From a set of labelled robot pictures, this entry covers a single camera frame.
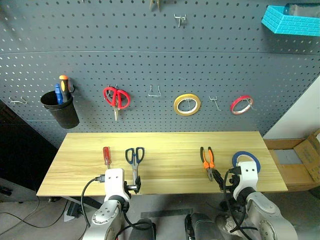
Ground red handled screwdriver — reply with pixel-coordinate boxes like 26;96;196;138
102;146;112;170

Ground orange black handled pliers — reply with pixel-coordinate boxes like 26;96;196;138
199;146;216;182

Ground wide metal pegboard hook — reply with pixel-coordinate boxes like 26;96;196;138
147;84;161;97

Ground dark rounded shape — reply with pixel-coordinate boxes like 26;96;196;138
126;218;156;240
184;212;219;240

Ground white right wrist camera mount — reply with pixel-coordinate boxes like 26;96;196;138
232;161;259;201

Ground black plastic cup holder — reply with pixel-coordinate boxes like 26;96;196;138
40;90;81;130

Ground beige handled pliers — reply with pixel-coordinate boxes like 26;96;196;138
149;0;162;13

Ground black blue handled scissors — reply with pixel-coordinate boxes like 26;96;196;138
124;146;145;185

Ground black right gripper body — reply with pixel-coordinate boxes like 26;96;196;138
224;167;241;194

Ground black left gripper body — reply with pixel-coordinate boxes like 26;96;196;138
124;181;138;199

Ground black floor cable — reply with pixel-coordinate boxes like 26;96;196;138
0;196;87;235

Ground yellow tape roll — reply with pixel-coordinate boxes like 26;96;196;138
173;93;202;117

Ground clear plastic item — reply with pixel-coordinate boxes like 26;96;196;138
282;2;320;18

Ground orange black handled screwdriver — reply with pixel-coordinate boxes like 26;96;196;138
58;74;72;104

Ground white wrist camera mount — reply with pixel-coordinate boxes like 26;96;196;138
103;168;130;204
232;161;259;201

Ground blue tape roll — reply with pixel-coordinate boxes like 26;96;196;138
231;150;262;174

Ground grey table leg base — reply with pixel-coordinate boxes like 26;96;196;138
48;196;104;210

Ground cyan plastic basket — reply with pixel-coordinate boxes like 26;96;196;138
261;4;320;37

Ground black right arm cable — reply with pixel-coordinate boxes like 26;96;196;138
222;168;258;236

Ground small metal pegboard hook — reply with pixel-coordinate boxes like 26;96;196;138
208;95;222;111

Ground brown cardboard box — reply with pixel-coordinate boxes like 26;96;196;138
263;128;320;192

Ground grey pegboard wall panel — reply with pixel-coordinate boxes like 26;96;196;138
0;0;320;149

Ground long metal pegboard hook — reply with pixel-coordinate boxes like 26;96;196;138
9;96;29;105

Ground red handled scissors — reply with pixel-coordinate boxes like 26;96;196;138
103;86;132;122

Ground red tape roll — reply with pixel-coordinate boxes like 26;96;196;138
229;94;254;116

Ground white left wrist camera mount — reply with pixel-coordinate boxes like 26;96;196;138
103;168;130;204

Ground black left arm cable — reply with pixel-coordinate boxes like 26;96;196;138
80;174;107;229

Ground double metal pegboard hook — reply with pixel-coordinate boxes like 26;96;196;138
173;13;188;28

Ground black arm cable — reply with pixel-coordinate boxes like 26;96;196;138
80;174;107;229
222;168;258;236

